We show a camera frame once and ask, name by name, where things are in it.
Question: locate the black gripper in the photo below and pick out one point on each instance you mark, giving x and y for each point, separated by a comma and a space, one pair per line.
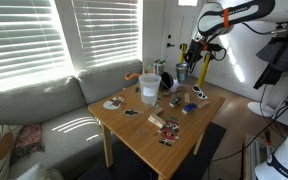
193, 54

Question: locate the silver metal cup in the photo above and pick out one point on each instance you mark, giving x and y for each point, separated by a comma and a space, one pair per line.
182, 72

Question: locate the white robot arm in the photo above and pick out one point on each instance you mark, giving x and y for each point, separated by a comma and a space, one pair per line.
214, 20

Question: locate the white translucent plastic cup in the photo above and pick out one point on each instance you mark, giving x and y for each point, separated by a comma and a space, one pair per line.
149, 87

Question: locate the packaged item in plastic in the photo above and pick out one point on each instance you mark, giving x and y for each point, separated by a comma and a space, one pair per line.
158, 67

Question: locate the white door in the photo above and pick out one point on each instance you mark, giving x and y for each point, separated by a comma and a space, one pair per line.
179, 22

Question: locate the long wooden block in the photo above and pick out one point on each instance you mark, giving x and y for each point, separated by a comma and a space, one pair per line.
187, 97

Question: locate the dark toy car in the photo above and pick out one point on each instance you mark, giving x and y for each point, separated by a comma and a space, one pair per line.
175, 101

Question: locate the small wooden block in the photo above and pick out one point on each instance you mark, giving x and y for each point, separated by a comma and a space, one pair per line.
203, 104

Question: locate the blue toy car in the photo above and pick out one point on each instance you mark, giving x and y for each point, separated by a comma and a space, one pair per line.
188, 108

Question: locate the orange octopus plush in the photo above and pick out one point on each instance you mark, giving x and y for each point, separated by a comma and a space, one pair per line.
145, 69

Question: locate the santa nutcracker figure cutout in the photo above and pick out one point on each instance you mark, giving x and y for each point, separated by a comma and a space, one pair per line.
169, 131

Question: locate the small penguin cutout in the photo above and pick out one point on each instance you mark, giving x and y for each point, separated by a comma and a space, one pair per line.
131, 112

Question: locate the wooden table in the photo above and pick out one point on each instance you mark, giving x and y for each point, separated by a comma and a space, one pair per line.
142, 136

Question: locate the snowman cutout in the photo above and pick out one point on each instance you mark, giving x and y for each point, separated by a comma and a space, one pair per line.
114, 103

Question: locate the dark floor rug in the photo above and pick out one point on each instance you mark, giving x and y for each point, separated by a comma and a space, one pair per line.
186, 165

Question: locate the grey sofa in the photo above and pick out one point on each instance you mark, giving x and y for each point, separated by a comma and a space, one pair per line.
72, 136

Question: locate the floral red cloth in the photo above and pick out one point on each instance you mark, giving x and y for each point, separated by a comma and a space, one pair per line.
28, 142

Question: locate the left yellow stanchion post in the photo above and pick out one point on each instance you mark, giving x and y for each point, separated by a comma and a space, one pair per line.
183, 48

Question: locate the yellow stanchion post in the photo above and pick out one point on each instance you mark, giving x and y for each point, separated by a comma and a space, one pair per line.
204, 69
183, 48

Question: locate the right yellow stanchion post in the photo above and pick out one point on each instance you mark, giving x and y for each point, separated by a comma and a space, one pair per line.
204, 69

